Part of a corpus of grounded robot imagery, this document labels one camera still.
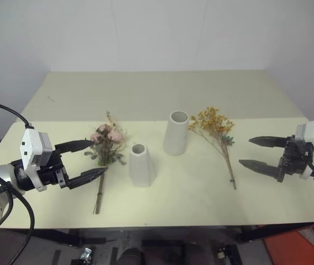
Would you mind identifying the small metal caster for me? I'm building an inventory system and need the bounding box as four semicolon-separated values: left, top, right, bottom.
78;246;92;261
216;247;228;261

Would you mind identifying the tall white cylindrical vase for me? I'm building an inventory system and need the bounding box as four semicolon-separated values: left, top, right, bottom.
163;110;189;156

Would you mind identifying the orange box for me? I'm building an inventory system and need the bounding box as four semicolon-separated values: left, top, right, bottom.
261;220;314;265

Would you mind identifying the pink dried flower bouquet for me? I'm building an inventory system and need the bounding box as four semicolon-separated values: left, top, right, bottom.
83;110;128;216

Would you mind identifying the black metal table frame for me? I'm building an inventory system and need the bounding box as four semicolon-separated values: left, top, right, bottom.
0;217;314;247

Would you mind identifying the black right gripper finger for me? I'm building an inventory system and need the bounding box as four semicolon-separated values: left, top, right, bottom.
238;159;282;182
248;135;288;149

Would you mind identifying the dark rounded shape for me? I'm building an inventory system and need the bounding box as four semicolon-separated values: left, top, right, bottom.
116;247;144;265

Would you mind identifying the short white faceted vase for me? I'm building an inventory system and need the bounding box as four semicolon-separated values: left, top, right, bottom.
128;143;158;188

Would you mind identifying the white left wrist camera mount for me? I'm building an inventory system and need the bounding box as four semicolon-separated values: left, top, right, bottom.
19;128;54;192

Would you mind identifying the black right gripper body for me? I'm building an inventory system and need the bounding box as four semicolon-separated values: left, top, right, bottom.
276;134;314;183

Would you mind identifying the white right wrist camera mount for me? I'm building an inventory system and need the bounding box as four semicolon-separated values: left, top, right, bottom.
295;119;314;181

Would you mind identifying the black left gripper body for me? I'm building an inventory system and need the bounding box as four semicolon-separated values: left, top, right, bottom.
36;142;71;190

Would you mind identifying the yellow dried flower bouquet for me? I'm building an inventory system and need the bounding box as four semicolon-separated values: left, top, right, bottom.
187;106;238;191

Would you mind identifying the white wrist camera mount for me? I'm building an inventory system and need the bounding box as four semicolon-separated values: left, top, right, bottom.
19;128;54;192
295;119;314;181

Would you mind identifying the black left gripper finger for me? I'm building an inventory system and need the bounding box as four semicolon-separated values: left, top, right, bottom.
67;166;109;190
53;139;95;155

